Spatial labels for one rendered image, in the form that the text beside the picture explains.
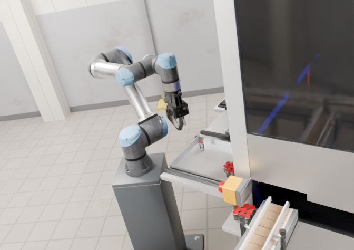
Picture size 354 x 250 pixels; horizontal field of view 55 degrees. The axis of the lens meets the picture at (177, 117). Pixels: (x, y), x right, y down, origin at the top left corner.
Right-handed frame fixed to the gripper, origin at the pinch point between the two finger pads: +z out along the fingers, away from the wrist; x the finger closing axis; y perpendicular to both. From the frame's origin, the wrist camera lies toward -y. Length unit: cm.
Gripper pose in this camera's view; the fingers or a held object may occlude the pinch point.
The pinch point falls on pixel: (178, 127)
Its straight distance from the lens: 155.2
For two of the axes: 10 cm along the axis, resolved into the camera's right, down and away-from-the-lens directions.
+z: 1.8, 8.7, 4.7
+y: 4.0, 3.7, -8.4
